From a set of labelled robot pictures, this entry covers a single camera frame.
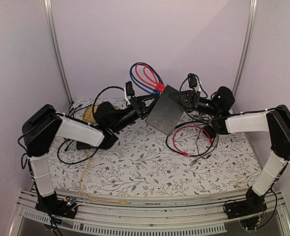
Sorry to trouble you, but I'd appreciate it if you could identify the yellow ethernet cable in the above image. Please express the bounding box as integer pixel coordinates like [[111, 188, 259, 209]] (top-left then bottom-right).
[[78, 151, 130, 206]]

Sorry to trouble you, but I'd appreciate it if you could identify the black ethernet cable teal boot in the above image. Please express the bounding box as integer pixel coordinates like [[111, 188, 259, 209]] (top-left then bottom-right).
[[165, 121, 215, 157]]

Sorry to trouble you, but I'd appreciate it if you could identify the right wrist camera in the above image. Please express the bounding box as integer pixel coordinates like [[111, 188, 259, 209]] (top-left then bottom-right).
[[211, 86, 235, 114]]

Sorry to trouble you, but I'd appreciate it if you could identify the right aluminium frame post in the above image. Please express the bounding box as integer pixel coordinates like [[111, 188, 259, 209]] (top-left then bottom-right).
[[230, 0, 259, 104]]

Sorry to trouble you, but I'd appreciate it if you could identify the left aluminium frame post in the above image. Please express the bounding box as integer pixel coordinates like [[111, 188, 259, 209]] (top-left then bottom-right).
[[43, 0, 73, 105]]

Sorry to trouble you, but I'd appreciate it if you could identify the black network switch box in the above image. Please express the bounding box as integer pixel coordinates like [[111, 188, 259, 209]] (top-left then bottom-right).
[[145, 85, 184, 135]]

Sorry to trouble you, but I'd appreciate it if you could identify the blue ethernet cable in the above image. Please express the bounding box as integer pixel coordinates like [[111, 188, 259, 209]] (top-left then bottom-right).
[[129, 62, 164, 95]]

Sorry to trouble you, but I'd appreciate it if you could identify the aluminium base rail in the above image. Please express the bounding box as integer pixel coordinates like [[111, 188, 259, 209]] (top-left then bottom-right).
[[8, 189, 290, 236]]

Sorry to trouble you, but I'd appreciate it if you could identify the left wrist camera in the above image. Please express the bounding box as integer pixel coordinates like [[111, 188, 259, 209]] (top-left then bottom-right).
[[124, 81, 135, 105]]

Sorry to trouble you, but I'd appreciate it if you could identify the red ethernet cable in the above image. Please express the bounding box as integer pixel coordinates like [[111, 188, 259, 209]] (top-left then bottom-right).
[[172, 126, 213, 157], [135, 63, 165, 93]]

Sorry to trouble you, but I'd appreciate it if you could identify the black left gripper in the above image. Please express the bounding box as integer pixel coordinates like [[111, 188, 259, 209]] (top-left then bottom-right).
[[111, 93, 160, 134]]

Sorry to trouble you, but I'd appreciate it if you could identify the black power adapter brick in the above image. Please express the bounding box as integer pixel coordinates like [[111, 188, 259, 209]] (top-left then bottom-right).
[[203, 125, 217, 139]]

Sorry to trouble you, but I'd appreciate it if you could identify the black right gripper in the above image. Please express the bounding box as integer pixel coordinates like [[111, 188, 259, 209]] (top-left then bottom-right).
[[169, 89, 221, 117]]

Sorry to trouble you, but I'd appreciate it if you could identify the floral patterned table cloth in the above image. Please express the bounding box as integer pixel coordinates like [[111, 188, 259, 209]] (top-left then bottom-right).
[[38, 97, 262, 198]]

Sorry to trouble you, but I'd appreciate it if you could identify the yellow woven mat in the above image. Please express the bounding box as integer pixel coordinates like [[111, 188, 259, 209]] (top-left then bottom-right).
[[82, 105, 113, 123]]

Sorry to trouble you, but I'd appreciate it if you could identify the aluminium frame post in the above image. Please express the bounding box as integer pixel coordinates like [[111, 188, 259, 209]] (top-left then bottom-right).
[[230, 0, 259, 104], [43, 0, 73, 105]]

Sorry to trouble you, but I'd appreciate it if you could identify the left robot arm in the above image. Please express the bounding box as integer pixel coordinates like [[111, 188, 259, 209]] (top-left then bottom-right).
[[18, 95, 159, 213]]

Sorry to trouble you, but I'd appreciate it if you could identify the black power cable with plug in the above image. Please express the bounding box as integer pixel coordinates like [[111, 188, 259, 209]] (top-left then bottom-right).
[[194, 112, 216, 159]]

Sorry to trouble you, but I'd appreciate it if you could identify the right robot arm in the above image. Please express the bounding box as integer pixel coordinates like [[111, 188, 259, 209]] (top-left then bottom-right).
[[170, 87, 290, 215]]

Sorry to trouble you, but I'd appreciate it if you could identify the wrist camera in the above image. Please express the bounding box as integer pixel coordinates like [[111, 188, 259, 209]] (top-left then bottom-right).
[[211, 86, 235, 114], [124, 81, 135, 105]]

